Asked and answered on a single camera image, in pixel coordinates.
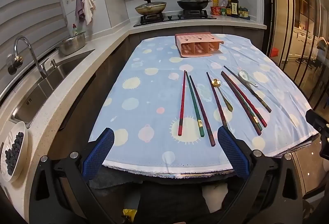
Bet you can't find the dark brown chopstick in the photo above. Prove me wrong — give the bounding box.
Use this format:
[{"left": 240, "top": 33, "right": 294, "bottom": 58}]
[{"left": 224, "top": 65, "right": 272, "bottom": 114}]

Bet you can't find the green chopstick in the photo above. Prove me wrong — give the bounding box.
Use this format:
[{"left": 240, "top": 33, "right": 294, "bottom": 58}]
[
  {"left": 223, "top": 73, "right": 263, "bottom": 131},
  {"left": 185, "top": 77, "right": 205, "bottom": 138}
]

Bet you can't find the black framed glass door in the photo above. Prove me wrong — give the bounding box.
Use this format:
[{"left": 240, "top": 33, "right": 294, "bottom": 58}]
[{"left": 259, "top": 0, "right": 329, "bottom": 122}]

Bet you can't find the person's dark clothing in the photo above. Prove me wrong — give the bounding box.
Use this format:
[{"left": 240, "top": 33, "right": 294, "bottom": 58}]
[{"left": 113, "top": 183, "right": 232, "bottom": 224}]

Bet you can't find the black gas stove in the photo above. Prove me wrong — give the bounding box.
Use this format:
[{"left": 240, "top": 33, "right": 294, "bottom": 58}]
[{"left": 133, "top": 10, "right": 218, "bottom": 27}]

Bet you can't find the white ceramic spoon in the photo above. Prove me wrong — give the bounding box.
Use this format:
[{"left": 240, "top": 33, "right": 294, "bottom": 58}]
[{"left": 238, "top": 70, "right": 258, "bottom": 87}]

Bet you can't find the steel kitchen sink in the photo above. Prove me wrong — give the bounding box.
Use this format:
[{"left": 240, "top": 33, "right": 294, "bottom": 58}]
[{"left": 10, "top": 49, "right": 95, "bottom": 127}]

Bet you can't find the blue printed tablecloth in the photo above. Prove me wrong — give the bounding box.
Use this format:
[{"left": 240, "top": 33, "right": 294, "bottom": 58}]
[{"left": 89, "top": 33, "right": 319, "bottom": 179}]

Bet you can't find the white hanging towel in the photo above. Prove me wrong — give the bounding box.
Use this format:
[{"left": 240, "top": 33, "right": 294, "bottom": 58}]
[{"left": 82, "top": 0, "right": 95, "bottom": 25}]

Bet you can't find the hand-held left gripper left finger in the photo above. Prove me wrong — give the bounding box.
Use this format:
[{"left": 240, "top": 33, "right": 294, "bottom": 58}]
[{"left": 28, "top": 127, "right": 116, "bottom": 224}]

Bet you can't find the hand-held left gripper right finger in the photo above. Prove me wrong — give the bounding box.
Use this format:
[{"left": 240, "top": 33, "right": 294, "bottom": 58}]
[{"left": 217, "top": 125, "right": 306, "bottom": 224}]

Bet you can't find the gold flower spoon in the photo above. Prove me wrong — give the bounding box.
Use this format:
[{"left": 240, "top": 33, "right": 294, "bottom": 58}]
[{"left": 211, "top": 79, "right": 233, "bottom": 112}]

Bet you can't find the gold pan with lid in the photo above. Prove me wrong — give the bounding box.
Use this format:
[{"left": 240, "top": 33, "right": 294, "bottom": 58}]
[{"left": 135, "top": 0, "right": 167, "bottom": 16}]

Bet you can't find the purple hanging towel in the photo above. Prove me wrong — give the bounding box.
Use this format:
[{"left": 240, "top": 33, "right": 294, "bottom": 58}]
[{"left": 75, "top": 0, "right": 85, "bottom": 22}]

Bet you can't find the white bowl of dark berries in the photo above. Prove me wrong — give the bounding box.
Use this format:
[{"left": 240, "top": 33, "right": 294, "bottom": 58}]
[{"left": 0, "top": 121, "right": 29, "bottom": 183}]

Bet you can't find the black wok with lid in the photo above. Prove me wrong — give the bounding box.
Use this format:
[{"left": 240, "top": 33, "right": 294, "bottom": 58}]
[{"left": 176, "top": 0, "right": 212, "bottom": 10}]

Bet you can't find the steel kitchen faucet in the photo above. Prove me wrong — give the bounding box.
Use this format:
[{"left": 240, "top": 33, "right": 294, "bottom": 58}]
[{"left": 14, "top": 36, "right": 48, "bottom": 78}]

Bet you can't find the pile of blueberries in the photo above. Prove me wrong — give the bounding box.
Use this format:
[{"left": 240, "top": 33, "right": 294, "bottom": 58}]
[{"left": 5, "top": 132, "right": 24, "bottom": 174}]

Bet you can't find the pink perforated utensil holder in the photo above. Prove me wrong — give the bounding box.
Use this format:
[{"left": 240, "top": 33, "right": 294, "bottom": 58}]
[{"left": 175, "top": 32, "right": 224, "bottom": 57}]

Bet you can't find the steel pot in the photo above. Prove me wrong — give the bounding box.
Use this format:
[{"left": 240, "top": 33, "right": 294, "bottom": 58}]
[{"left": 59, "top": 31, "right": 86, "bottom": 56}]

